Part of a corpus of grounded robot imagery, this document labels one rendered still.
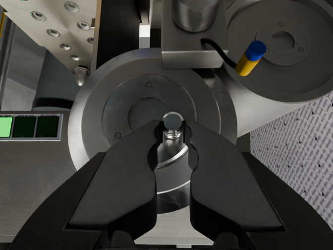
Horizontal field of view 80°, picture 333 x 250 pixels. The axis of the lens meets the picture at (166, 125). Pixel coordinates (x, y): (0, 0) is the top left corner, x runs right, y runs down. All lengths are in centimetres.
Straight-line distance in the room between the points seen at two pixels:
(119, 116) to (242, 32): 14
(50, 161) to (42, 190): 7
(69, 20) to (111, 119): 30
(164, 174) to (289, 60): 15
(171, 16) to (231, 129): 10
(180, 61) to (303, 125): 18
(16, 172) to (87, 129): 46
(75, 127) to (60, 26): 30
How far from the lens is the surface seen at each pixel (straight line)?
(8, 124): 65
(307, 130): 29
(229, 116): 18
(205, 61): 17
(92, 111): 18
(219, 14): 18
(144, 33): 65
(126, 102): 16
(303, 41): 23
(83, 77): 58
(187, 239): 52
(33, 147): 61
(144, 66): 18
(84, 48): 51
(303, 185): 30
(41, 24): 47
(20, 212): 62
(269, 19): 24
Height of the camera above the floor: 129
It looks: 12 degrees down
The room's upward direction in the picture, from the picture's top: 180 degrees counter-clockwise
